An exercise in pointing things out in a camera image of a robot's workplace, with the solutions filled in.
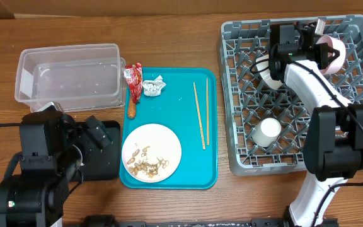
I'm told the pale green bowl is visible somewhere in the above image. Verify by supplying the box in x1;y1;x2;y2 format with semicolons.
255;54;282;90

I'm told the red snack wrapper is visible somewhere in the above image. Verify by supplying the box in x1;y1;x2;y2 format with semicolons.
124;62;143;103

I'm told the white paper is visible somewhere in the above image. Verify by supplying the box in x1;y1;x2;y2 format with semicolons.
142;75;166;97

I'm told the white paper cup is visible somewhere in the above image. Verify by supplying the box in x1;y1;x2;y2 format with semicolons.
251;118;281;147

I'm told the wooden chopstick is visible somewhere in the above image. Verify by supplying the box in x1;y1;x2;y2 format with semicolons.
193;82;206;150
205;78;210;146

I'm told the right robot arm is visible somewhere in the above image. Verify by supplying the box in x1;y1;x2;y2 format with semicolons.
268;22;363;226

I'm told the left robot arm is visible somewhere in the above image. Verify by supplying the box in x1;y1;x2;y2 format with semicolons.
0;110;120;226

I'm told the black tray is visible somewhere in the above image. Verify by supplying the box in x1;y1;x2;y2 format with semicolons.
74;120;121;181

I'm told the orange carrot piece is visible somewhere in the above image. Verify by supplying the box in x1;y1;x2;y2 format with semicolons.
127;98;137;119

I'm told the clear plastic bin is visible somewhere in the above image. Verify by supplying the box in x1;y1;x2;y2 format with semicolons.
14;44;127;112

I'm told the white plate with scraps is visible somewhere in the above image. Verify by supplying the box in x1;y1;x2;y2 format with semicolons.
122;124;182;183

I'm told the grey dish rack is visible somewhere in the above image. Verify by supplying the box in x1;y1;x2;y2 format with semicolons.
218;15;363;176

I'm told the teal serving tray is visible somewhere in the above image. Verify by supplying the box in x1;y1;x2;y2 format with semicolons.
119;67;218;189

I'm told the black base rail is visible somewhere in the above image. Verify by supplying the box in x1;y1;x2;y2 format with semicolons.
75;215;294;227

